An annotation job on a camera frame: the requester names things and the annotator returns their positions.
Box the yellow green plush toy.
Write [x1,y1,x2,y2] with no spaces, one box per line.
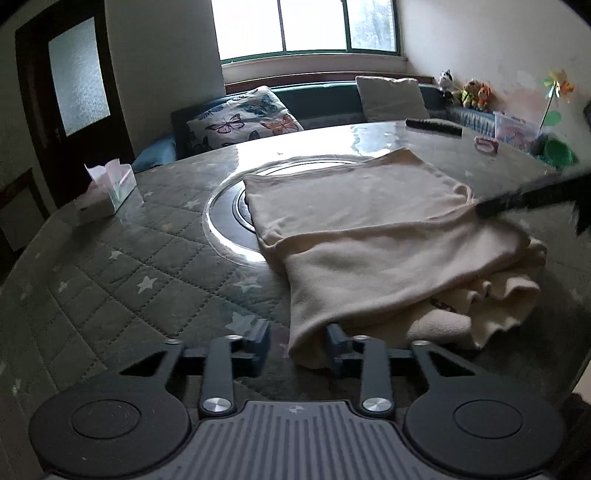
[461,79,481,109]

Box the dark door with frosted glass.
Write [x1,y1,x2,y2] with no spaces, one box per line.
[15,1,134,207]

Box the grey plain pillow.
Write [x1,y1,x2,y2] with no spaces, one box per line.
[356,76,430,122]

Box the butterfly print pillow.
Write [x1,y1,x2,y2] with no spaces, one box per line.
[186,86,304,153]

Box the grey quilted star table cover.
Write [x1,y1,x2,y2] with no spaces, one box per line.
[0,120,591,416]

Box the tissue box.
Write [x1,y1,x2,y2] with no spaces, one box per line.
[74,159,136,225]

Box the cream fleece garment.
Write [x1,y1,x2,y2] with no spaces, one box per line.
[245,149,547,369]

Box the clear plastic storage box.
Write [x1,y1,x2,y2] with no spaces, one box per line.
[494,111,538,153]

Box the green framed window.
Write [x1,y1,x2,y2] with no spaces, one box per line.
[211,0,400,63]

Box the blue cushion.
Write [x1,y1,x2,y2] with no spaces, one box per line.
[131,134,177,173]

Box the round glass hotplate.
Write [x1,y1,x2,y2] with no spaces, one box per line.
[202,155,368,268]

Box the black white plush toy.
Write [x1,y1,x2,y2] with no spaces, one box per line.
[437,69,457,104]

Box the black remote control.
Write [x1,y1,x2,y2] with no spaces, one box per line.
[405,118,463,138]

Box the colourful pinwheel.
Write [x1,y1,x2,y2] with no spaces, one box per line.
[539,69,575,131]

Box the green plastic toy bucket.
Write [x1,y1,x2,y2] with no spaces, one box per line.
[535,135,577,170]

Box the orange plush toy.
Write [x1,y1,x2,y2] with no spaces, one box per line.
[476,83,493,112]

